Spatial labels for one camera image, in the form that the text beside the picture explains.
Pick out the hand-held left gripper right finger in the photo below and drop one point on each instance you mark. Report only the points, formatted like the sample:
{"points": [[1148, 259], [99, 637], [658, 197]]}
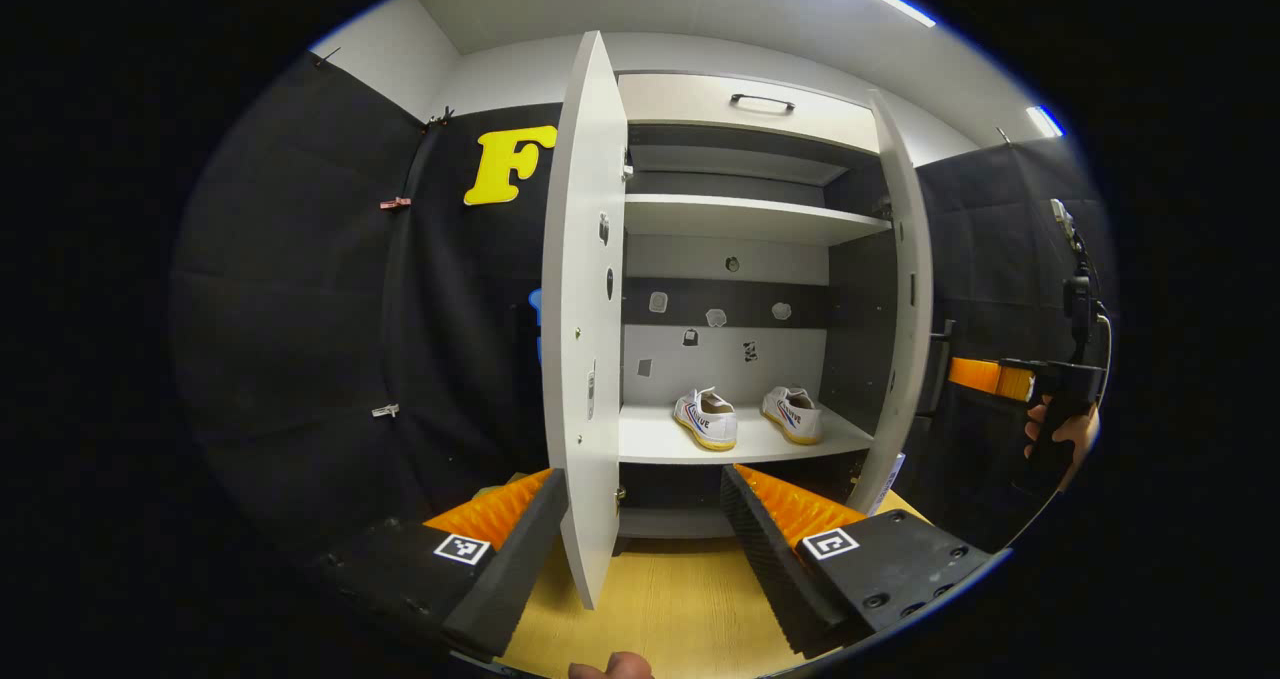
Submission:
{"points": [[770, 559]]}

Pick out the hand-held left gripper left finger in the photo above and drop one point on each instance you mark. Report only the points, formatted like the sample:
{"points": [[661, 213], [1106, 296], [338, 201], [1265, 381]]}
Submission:
{"points": [[505, 569]]}

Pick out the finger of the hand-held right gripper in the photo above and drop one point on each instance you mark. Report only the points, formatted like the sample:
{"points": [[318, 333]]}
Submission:
{"points": [[985, 375]]}

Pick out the white cabinet door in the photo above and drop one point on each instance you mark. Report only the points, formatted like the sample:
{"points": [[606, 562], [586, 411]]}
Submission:
{"points": [[905, 259], [585, 259]]}

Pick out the white canvas shoe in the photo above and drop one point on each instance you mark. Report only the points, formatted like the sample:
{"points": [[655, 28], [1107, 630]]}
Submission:
{"points": [[708, 421], [795, 414]]}

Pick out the white shoe cabinet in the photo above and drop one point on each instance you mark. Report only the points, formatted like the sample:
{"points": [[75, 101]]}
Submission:
{"points": [[740, 221]]}

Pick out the black backdrop cloth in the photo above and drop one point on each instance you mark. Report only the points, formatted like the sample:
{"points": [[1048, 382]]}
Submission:
{"points": [[300, 339], [1000, 249]]}

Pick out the small ceiling light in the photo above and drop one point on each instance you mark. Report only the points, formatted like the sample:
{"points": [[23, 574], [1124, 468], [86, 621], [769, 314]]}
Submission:
{"points": [[1045, 119]]}

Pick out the red clip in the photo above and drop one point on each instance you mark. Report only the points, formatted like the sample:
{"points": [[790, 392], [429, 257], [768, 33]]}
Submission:
{"points": [[395, 203]]}

